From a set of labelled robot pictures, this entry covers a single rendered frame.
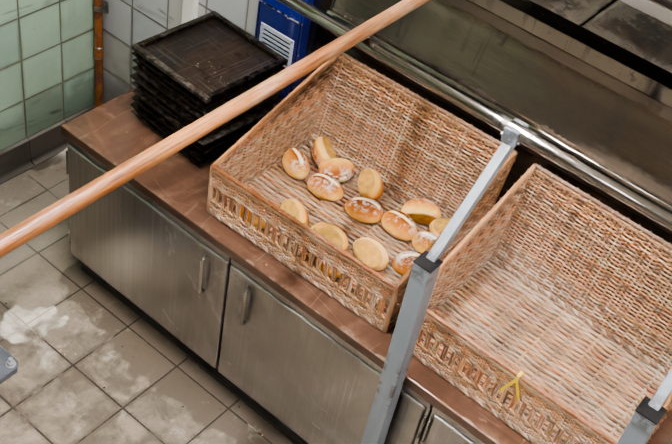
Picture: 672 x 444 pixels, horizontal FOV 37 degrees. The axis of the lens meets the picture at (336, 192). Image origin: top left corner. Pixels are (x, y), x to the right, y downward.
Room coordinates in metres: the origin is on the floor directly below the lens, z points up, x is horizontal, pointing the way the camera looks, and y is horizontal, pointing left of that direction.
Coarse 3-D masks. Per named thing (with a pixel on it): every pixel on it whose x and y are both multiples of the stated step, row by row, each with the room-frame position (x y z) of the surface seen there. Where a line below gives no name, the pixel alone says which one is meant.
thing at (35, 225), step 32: (416, 0) 1.90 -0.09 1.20; (352, 32) 1.72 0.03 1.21; (320, 64) 1.62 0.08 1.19; (256, 96) 1.46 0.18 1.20; (192, 128) 1.33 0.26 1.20; (128, 160) 1.22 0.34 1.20; (160, 160) 1.25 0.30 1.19; (96, 192) 1.14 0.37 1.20; (32, 224) 1.04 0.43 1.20; (0, 256) 0.98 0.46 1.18
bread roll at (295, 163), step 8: (288, 152) 2.00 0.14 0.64; (296, 152) 2.00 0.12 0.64; (288, 160) 1.98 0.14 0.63; (296, 160) 1.97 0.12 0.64; (304, 160) 1.98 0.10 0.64; (288, 168) 1.96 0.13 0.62; (296, 168) 1.96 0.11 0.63; (304, 168) 1.96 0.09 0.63; (296, 176) 1.95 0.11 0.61; (304, 176) 1.95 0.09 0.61
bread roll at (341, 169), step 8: (328, 160) 1.98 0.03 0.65; (336, 160) 1.99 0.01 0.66; (344, 160) 2.00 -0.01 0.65; (320, 168) 1.97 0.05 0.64; (328, 168) 1.96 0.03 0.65; (336, 168) 1.97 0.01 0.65; (344, 168) 1.98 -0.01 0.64; (352, 168) 2.00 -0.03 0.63; (336, 176) 1.96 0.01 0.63; (344, 176) 1.97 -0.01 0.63
